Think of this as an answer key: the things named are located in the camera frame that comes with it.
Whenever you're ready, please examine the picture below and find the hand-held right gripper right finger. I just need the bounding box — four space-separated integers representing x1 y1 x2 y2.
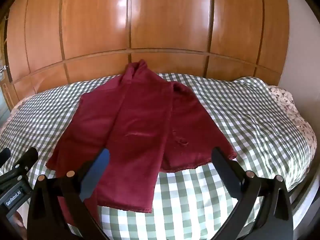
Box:
211 147 294 240

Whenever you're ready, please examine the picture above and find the person's left hand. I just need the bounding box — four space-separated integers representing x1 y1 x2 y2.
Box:
14 211 25 232

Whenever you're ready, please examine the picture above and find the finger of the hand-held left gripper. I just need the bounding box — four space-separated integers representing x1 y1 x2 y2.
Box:
0 147 11 167
11 147 39 178

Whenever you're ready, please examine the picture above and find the green checked bedspread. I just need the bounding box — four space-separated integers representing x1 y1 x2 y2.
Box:
0 72 314 240

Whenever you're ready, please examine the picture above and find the dark red garment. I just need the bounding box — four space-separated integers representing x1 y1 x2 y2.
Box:
46 59 237 214

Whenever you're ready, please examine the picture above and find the wooden wardrobe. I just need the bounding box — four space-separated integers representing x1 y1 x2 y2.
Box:
5 0 290 110

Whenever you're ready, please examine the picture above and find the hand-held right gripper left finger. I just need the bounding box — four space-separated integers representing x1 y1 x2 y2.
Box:
27 148 110 240

